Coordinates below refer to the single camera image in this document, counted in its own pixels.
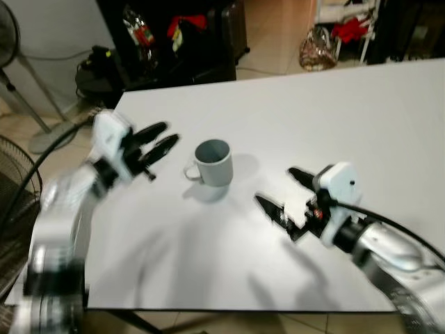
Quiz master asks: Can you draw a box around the red cloth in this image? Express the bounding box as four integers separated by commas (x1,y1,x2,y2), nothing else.
166,13,209,40

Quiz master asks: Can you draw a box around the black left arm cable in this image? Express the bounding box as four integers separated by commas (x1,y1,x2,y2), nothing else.
0,117,95,234

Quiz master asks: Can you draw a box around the dark furniture piece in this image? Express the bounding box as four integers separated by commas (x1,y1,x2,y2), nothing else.
364,0,445,67

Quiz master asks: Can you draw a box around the clear plastic bag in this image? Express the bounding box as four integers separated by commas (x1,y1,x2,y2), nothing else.
122,6,156,51

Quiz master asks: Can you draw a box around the black bag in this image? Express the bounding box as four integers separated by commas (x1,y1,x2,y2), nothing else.
74,45,127,106

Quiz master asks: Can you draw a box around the black cabinet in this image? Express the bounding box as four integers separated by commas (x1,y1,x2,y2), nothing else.
96,0,250,90

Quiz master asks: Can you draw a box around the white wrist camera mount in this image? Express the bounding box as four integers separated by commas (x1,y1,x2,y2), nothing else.
312,161,363,248
90,110,137,169

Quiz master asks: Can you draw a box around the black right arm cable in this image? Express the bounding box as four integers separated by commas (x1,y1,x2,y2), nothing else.
332,200,445,264

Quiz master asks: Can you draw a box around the black wire fan grille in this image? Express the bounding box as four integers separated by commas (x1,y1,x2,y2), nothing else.
0,135,44,303

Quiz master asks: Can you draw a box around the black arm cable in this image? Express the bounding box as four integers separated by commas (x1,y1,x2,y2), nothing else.
332,200,445,264
0,117,95,234

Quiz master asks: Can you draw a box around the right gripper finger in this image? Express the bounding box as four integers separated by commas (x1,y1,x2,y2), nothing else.
288,167,319,191
255,195,293,234

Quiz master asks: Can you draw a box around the black table leg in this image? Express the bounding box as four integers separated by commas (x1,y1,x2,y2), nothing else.
104,310,162,334

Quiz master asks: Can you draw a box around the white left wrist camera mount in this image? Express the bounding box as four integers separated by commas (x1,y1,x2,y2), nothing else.
90,110,137,169

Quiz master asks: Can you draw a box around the white metal rack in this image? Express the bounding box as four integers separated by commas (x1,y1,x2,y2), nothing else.
312,0,385,65

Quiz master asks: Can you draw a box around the grey ceramic mug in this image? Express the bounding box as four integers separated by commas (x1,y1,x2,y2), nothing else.
184,139,235,188

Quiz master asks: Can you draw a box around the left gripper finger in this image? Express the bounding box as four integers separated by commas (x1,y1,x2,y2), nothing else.
142,134,181,168
131,122,170,145

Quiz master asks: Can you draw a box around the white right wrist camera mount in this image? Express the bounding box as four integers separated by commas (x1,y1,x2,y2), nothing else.
312,161,363,248

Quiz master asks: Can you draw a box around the red fabric item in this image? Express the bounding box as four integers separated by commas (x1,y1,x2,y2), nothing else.
331,17,370,45

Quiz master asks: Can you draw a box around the grey standing fan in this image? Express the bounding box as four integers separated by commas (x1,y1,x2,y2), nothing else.
0,0,83,155

